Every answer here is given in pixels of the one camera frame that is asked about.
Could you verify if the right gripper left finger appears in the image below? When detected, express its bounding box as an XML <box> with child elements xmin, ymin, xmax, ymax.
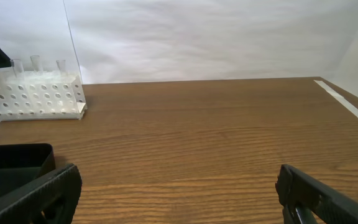
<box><xmin>0</xmin><ymin>163</ymin><xmax>83</xmax><ymax>224</ymax></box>

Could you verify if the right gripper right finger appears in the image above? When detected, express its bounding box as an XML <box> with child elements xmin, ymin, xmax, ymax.
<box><xmin>275</xmin><ymin>164</ymin><xmax>358</xmax><ymax>224</ymax></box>

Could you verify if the clear test tube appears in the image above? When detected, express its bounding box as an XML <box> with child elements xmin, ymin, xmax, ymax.
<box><xmin>29</xmin><ymin>55</ymin><xmax>44</xmax><ymax>75</ymax></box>
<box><xmin>55</xmin><ymin>59</ymin><xmax>68</xmax><ymax>75</ymax></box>
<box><xmin>11</xmin><ymin>58</ymin><xmax>25</xmax><ymax>80</ymax></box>

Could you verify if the white test tube rack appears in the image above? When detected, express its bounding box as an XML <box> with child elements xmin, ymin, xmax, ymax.
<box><xmin>0</xmin><ymin>70</ymin><xmax>88</xmax><ymax>123</ymax></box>

